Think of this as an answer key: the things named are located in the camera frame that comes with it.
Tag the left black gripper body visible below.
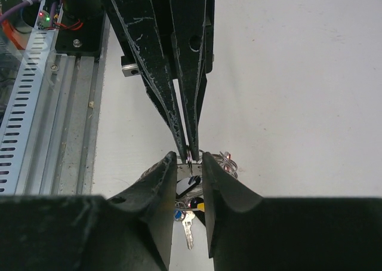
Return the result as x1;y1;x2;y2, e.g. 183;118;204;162
120;0;216;78

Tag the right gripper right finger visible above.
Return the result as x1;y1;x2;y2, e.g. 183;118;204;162
202;153;381;270

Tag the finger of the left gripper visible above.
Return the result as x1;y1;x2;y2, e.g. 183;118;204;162
101;0;187;163
170;0;207;161

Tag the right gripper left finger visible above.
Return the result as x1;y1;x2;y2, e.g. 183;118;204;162
1;152;177;270

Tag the large keyring with yellow grip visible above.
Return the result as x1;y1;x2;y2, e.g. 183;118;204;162
140;148;239;251

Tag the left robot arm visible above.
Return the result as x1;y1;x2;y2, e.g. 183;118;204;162
56;0;215;162

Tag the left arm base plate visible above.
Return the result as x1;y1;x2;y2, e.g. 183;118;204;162
54;12;106;60

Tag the aluminium mounting rail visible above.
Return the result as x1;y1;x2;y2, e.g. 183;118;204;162
14;53;111;196

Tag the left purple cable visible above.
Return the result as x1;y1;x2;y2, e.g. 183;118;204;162
0;0;42;24

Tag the slotted white cable duct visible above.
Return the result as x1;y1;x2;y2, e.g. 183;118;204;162
1;24;56;196

